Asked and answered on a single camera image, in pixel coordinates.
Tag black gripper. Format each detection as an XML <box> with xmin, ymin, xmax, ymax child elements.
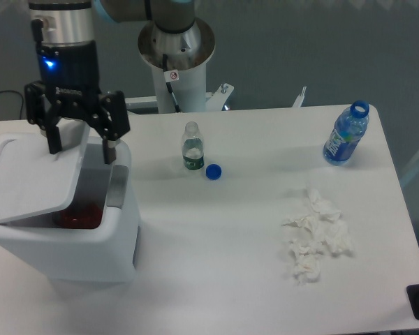
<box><xmin>24</xmin><ymin>40</ymin><xmax>130</xmax><ymax>165</ymax></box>

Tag white trash can lid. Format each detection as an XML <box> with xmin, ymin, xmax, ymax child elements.
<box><xmin>0</xmin><ymin>121</ymin><xmax>90</xmax><ymax>223</ymax></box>

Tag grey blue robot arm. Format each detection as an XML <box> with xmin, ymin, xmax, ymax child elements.
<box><xmin>24</xmin><ymin>1</ymin><xmax>201</xmax><ymax>164</ymax></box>

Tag red crumpled trash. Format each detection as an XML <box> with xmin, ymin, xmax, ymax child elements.
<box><xmin>52</xmin><ymin>203</ymin><xmax>103</xmax><ymax>230</ymax></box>

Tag white plastic trash can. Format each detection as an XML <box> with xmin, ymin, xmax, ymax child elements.
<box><xmin>0</xmin><ymin>137</ymin><xmax>140</xmax><ymax>283</ymax></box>

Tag blue bottle cap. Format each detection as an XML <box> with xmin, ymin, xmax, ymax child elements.
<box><xmin>205</xmin><ymin>163</ymin><xmax>222</xmax><ymax>180</ymax></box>

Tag small clear water bottle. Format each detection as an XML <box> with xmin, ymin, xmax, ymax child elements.
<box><xmin>181</xmin><ymin>121</ymin><xmax>205</xmax><ymax>171</ymax></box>

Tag crumpled white tissue paper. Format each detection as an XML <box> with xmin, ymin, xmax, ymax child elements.
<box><xmin>281</xmin><ymin>184</ymin><xmax>355</xmax><ymax>285</ymax></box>

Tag blue drink bottle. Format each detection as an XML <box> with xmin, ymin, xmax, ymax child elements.
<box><xmin>323</xmin><ymin>100</ymin><xmax>369</xmax><ymax>166</ymax></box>

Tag black cable on floor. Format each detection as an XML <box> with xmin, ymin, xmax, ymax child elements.
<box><xmin>0</xmin><ymin>89</ymin><xmax>25</xmax><ymax>121</ymax></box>

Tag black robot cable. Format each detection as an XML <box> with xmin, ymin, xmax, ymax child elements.
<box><xmin>161</xmin><ymin>52</ymin><xmax>182</xmax><ymax>113</ymax></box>

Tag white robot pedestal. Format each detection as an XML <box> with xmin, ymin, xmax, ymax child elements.
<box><xmin>126</xmin><ymin>17</ymin><xmax>234</xmax><ymax>114</ymax></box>

